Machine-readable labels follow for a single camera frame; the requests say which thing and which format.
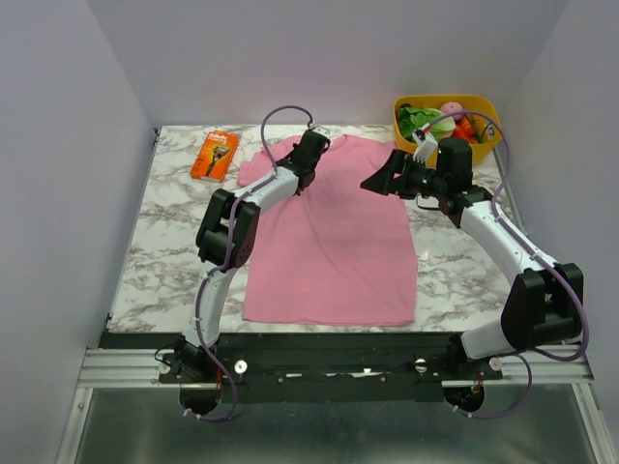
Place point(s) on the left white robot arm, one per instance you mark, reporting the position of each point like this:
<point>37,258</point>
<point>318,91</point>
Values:
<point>225,240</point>

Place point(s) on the black base frame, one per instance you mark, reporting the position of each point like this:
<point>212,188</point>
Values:
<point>325,368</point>

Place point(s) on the orange razor box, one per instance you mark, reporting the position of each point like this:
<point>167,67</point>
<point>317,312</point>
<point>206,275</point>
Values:
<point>215,156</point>

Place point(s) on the pink toy ball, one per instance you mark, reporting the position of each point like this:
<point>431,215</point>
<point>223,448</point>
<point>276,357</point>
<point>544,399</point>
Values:
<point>453,109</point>

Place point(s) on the green toy lettuce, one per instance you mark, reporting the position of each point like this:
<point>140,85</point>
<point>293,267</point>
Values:
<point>410,119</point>

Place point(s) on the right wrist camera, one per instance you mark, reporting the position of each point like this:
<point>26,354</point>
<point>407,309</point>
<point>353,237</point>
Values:
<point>426,144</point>

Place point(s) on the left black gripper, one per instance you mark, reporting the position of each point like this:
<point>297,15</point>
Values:
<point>295,149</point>

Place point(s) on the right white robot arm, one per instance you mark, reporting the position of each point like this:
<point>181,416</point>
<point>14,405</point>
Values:
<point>544,305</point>

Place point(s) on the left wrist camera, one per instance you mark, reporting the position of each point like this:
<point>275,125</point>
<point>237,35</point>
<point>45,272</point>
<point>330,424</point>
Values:
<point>323,131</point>

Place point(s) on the pink t-shirt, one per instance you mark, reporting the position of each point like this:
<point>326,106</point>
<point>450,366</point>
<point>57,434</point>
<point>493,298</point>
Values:
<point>336,254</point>

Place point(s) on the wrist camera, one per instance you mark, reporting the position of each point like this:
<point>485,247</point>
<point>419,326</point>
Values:
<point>426,144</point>
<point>323,131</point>

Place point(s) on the orange toy carrot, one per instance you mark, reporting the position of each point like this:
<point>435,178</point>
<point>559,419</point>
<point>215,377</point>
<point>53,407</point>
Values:
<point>466,129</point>

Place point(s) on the yellow plastic bin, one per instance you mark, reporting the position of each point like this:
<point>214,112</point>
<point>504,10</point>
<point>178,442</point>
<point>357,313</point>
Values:
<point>486,130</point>

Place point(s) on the aluminium rail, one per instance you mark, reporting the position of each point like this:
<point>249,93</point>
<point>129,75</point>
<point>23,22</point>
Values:
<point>137,368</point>

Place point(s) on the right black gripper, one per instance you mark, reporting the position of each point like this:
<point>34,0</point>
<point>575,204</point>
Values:
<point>397,169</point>

